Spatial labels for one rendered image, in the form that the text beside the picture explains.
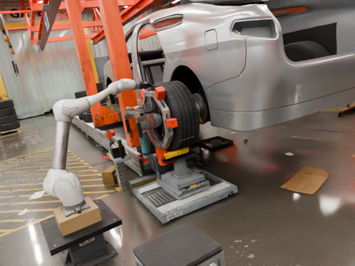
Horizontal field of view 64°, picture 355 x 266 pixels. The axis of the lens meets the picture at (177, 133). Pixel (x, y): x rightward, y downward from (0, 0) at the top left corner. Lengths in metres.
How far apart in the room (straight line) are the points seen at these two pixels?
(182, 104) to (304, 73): 0.99
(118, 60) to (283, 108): 1.72
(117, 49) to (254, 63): 1.53
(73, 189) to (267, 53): 1.66
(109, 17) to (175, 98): 1.13
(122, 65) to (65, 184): 1.43
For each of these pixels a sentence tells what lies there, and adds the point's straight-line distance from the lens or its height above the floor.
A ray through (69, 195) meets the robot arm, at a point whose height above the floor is 0.55.
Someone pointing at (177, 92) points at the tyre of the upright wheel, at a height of 1.09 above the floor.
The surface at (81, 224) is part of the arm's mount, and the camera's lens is 2.24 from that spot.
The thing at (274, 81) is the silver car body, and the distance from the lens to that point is 2.11.
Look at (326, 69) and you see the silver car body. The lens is 2.40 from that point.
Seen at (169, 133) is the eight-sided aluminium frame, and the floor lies 0.75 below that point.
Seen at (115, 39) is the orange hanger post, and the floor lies 1.67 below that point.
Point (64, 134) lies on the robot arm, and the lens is 2.37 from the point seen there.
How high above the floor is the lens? 1.32
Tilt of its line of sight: 13 degrees down
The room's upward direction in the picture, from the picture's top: 9 degrees counter-clockwise
